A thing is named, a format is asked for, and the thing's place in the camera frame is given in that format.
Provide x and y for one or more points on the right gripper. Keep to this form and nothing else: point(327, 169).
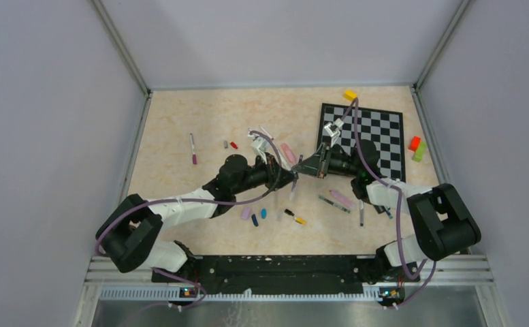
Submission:
point(315, 165)

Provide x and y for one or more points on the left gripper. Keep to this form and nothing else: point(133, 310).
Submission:
point(276, 176)

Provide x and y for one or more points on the black marker cap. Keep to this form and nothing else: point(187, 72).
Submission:
point(288, 212)

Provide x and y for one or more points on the yellow marker cap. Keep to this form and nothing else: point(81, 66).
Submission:
point(300, 221)

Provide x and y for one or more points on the green gel pen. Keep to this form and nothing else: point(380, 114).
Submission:
point(334, 204)

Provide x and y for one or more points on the pink highlighter pen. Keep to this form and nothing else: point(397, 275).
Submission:
point(342, 199)

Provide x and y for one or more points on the pink highlighter cap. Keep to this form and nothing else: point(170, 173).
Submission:
point(246, 213)

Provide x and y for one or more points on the white marker dark blue cap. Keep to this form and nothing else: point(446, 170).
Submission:
point(361, 213)

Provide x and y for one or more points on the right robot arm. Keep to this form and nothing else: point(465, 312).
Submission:
point(442, 223)

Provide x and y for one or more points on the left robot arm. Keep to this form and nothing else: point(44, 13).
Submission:
point(130, 235)

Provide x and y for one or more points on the yellow block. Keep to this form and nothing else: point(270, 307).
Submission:
point(350, 95)

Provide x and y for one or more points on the black white chessboard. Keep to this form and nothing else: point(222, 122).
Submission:
point(383, 128)

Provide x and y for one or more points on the red block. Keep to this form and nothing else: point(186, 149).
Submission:
point(415, 143)

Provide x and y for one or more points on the green curved block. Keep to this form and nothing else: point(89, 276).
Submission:
point(419, 152)

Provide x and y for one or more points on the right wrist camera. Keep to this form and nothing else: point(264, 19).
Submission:
point(333, 130)

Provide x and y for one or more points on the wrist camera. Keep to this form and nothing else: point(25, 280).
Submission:
point(260, 143)
point(333, 130)

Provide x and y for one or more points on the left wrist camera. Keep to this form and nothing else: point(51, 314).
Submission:
point(260, 143)

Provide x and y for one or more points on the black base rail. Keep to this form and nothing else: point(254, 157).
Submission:
point(289, 274)

